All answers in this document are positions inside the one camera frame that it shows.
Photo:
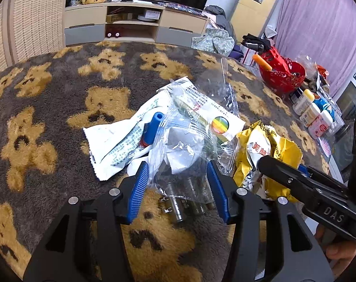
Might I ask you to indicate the pink hairbrush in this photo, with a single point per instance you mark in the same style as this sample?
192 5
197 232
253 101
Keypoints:
326 147

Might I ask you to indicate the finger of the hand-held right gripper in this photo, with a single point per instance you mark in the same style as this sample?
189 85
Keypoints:
324 179
279 169

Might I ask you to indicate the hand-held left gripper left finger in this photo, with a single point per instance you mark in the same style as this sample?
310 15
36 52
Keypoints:
138 188

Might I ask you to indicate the patterned flat cushion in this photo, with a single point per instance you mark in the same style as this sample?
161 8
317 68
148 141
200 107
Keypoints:
184 8

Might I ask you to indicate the white bottle pink label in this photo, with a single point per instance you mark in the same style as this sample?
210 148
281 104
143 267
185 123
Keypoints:
320 126

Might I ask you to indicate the woven folding screen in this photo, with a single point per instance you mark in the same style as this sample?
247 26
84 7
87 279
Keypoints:
28 20

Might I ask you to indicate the purple curtain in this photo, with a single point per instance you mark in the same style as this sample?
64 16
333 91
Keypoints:
321 29

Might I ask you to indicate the white bottle yellow cap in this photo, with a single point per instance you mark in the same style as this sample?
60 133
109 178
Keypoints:
302 101

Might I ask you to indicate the small white bottle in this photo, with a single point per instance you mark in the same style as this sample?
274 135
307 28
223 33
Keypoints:
310 114

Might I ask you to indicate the red openwork basket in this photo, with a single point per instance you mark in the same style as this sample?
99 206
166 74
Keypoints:
280 73

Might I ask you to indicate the beige grey tv cabinet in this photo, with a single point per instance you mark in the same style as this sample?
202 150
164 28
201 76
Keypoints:
131 20

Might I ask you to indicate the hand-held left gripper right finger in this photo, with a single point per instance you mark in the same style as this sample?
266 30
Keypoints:
217 188

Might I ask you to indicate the yellow snack wrapper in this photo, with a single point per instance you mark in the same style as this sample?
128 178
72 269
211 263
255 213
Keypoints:
272 147

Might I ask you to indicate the beige standing air conditioner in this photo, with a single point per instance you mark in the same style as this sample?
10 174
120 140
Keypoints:
254 3

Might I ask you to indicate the black folding umbrella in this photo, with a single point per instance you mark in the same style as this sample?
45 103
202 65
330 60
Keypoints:
257 42

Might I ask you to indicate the clear plastic zip bag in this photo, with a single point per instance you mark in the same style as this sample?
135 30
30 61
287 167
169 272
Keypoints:
181 152

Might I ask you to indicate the blue plastic tube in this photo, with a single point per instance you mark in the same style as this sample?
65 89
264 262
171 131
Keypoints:
152 129

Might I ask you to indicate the orange stick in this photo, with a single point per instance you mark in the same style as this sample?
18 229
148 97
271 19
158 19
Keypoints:
261 61

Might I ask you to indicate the person's right hand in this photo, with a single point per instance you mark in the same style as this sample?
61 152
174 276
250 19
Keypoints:
341 252

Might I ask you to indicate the black jacket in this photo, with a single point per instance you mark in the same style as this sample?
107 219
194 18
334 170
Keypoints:
220 17

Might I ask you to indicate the white packet rainbow print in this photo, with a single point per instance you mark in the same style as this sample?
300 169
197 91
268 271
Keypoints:
207 108

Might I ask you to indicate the bear print plush blanket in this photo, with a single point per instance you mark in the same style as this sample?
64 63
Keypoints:
48 117

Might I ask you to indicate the blue chips bag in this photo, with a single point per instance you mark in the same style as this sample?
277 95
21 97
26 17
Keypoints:
324 104

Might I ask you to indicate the white wrapper green print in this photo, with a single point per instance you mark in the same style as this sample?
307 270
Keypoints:
116 149

